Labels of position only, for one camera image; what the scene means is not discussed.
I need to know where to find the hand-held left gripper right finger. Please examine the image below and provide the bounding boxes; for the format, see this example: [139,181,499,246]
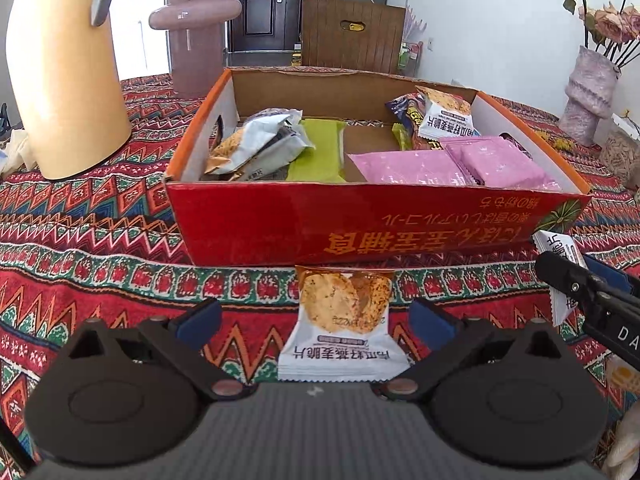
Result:
[380,299,571,402]

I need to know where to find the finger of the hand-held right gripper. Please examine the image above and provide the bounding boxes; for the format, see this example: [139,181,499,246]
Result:
[535,250,640,312]
[582,254,640,295]

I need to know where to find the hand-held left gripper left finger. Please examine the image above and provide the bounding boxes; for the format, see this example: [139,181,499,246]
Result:
[65,296,251,402]

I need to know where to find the cookie snack packet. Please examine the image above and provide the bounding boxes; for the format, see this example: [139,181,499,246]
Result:
[531,230,590,327]
[277,265,405,383]
[414,86,482,141]

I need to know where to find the red cardboard box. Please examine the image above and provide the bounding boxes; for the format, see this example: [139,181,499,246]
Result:
[164,66,593,267]

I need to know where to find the pile of cookie packets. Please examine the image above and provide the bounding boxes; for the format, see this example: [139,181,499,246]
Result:
[202,107,317,182]

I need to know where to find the red cartoon chips bag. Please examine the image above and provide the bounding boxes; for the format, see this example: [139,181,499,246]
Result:
[385,92,451,152]

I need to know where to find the pale printed cloth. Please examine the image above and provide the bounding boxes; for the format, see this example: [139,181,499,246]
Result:
[602,357,640,480]

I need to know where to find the speckled glass jar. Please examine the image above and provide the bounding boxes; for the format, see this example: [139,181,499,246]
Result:
[600,127,640,183]

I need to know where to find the pink snack packet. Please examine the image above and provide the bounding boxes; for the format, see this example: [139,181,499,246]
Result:
[442,135,562,192]
[346,150,476,187]

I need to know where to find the patterned red tablecloth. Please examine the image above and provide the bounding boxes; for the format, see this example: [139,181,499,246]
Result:
[0,67,640,471]

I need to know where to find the small dried flower sprig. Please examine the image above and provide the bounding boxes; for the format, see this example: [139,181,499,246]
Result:
[612,110,640,141]

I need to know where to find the textured pale ceramic vase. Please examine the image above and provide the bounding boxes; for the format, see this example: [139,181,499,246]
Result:
[557,45,622,133]

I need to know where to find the cream cloth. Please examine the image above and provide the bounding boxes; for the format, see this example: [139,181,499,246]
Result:
[5,127,43,171]

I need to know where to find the dried pink roses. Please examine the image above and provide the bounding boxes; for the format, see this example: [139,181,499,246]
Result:
[562,0,640,68]

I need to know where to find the pink glass vase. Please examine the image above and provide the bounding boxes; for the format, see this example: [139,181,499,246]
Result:
[148,0,242,100]

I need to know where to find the yellow thermos jug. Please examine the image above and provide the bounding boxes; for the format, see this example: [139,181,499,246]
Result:
[5,0,133,181]

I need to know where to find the small storage rack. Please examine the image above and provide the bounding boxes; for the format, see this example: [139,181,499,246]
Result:
[397,0,426,78]

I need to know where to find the brown wooden chair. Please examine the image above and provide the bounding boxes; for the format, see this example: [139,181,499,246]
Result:
[301,0,406,76]

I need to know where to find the dark wooden door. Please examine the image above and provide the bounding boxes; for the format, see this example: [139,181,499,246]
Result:
[227,0,306,53]

